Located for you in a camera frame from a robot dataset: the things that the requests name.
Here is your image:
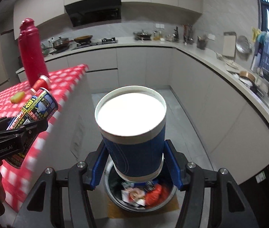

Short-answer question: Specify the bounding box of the spray can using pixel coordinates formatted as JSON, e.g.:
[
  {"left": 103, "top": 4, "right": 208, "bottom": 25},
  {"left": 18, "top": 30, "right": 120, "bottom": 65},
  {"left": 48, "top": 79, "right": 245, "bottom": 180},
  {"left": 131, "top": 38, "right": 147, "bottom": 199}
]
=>
[{"left": 4, "top": 74, "right": 59, "bottom": 169}]

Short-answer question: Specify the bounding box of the orange plastic bag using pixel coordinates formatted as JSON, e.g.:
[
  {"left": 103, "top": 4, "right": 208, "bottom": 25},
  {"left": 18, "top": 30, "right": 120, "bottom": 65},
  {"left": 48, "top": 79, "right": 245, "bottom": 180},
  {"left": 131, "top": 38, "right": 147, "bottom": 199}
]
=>
[{"left": 145, "top": 184, "right": 171, "bottom": 208}]

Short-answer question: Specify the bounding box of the blue paper cup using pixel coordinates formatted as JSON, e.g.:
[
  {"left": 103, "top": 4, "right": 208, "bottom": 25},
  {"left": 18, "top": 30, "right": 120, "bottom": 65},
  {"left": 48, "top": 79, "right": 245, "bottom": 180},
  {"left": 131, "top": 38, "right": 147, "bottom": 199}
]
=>
[{"left": 94, "top": 85, "right": 167, "bottom": 182}]

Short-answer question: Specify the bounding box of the yellow sponge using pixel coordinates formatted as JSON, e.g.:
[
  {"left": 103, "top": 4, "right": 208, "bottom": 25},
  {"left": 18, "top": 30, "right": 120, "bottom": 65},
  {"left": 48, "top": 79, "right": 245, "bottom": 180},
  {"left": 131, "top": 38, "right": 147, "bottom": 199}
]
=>
[{"left": 10, "top": 91, "right": 26, "bottom": 104}]

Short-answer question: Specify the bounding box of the red checkered tablecloth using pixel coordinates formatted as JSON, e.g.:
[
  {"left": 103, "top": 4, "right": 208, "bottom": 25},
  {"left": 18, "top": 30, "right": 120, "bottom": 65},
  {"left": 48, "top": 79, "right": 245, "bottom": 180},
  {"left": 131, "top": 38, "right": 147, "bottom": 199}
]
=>
[{"left": 0, "top": 64, "right": 89, "bottom": 211}]

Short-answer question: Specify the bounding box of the beige refrigerator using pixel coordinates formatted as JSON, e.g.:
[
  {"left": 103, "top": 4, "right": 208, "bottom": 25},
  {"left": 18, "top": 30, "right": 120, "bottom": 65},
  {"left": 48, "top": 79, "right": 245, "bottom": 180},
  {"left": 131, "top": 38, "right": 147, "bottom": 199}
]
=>
[{"left": 0, "top": 30, "right": 21, "bottom": 92}]

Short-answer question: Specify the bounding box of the small wooden stool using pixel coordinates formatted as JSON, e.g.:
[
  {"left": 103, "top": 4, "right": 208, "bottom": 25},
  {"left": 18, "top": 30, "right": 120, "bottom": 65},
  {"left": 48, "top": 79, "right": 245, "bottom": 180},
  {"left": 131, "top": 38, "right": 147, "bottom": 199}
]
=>
[{"left": 107, "top": 194, "right": 181, "bottom": 219}]

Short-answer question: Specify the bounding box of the black plastic bucket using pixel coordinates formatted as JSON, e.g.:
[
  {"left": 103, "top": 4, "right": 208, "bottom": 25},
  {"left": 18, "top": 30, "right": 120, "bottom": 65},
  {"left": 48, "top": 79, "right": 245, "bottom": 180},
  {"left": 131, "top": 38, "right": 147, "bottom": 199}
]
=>
[{"left": 104, "top": 160, "right": 177, "bottom": 213}]

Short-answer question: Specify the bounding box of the red thermos flask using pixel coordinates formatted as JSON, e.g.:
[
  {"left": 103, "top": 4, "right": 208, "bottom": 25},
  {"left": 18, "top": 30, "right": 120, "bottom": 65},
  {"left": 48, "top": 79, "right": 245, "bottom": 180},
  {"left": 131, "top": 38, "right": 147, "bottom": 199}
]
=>
[{"left": 18, "top": 18, "right": 49, "bottom": 87}]

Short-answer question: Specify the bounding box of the snack wrapper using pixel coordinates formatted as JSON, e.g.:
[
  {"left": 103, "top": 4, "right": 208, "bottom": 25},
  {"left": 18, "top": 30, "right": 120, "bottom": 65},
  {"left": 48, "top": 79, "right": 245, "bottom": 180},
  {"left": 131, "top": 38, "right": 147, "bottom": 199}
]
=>
[{"left": 121, "top": 187, "right": 146, "bottom": 207}]

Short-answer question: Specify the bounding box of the pot with lid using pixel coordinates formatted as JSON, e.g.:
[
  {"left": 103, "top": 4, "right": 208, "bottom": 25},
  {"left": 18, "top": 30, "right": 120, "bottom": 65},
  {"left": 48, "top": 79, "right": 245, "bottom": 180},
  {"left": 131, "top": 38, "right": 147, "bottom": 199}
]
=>
[{"left": 53, "top": 37, "right": 74, "bottom": 51}]

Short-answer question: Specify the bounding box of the black wok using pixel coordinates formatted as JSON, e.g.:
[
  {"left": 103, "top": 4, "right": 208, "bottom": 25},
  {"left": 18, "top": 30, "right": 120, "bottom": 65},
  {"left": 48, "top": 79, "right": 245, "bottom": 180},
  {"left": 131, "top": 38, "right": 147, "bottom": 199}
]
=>
[{"left": 73, "top": 36, "right": 93, "bottom": 44}]

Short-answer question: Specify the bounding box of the gas stove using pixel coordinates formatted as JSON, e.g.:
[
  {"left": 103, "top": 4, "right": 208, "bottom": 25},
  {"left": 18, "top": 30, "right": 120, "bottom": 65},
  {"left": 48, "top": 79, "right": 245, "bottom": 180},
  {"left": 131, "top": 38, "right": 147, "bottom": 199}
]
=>
[{"left": 72, "top": 37, "right": 118, "bottom": 50}]

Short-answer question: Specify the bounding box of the brown pot in sink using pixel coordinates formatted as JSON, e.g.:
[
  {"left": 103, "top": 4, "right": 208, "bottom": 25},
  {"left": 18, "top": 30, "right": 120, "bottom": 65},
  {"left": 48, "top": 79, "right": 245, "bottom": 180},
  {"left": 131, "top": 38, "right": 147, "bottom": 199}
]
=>
[{"left": 239, "top": 71, "right": 256, "bottom": 83}]

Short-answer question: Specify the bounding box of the black range hood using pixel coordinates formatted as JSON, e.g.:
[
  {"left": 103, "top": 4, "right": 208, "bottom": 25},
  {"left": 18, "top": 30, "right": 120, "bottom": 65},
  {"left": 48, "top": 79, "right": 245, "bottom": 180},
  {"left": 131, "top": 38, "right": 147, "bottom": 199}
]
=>
[{"left": 64, "top": 0, "right": 122, "bottom": 27}]

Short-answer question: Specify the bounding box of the steel pan on counter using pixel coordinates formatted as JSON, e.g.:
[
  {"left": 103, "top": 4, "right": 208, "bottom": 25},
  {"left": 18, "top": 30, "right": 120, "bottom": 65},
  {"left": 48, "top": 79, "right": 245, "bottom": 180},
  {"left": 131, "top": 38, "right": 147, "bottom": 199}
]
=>
[{"left": 133, "top": 30, "right": 152, "bottom": 41}]

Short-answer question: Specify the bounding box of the round metal strainer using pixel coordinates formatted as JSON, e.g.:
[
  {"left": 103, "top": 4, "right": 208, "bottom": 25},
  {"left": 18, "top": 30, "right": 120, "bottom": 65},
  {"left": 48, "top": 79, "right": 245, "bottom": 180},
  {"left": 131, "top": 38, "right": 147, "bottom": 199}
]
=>
[{"left": 236, "top": 35, "right": 252, "bottom": 54}]

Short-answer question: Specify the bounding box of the utensil holder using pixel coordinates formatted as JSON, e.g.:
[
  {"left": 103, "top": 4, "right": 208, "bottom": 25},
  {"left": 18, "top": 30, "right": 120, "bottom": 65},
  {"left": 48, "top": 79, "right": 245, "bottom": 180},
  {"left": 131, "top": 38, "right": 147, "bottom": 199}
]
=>
[{"left": 196, "top": 34, "right": 208, "bottom": 50}]

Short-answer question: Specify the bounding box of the white cutting board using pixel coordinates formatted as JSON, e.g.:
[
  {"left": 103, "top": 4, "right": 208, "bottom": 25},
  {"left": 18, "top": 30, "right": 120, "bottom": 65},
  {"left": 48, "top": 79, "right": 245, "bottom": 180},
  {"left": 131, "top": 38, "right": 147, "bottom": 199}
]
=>
[{"left": 222, "top": 31, "right": 237, "bottom": 58}]

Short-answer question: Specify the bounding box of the dark wine bottle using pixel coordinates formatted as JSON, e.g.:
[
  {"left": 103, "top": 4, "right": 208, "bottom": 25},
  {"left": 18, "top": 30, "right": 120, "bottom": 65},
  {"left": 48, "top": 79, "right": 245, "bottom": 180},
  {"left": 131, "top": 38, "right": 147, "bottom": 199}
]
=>
[{"left": 173, "top": 26, "right": 179, "bottom": 42}]

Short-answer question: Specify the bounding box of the knife rack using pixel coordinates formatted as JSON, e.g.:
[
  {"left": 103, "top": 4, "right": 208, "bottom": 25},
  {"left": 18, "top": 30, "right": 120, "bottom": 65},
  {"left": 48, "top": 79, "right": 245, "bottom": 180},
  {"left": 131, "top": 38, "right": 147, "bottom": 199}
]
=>
[{"left": 183, "top": 24, "right": 194, "bottom": 45}]

